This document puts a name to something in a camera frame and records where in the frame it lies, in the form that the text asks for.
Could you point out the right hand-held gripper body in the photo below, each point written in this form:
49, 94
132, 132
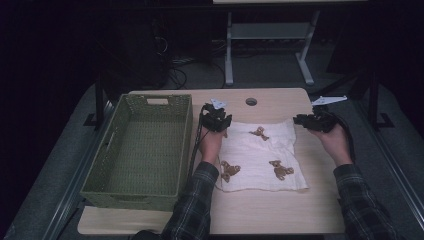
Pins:
322, 120

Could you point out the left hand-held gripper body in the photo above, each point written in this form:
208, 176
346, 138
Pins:
215, 119

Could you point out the white cloth with brown bears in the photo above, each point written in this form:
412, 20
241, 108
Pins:
263, 156

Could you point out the green woven basket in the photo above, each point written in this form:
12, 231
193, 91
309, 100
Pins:
140, 153

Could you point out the person's right hand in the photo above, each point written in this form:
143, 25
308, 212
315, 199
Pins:
335, 143

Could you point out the person's left hand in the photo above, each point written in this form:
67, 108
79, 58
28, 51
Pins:
210, 145

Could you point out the white-framed desk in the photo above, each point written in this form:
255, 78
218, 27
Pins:
270, 31

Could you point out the dark equipment box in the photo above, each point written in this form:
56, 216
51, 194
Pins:
140, 56

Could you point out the black metal post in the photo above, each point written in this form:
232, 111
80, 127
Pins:
374, 100
99, 100

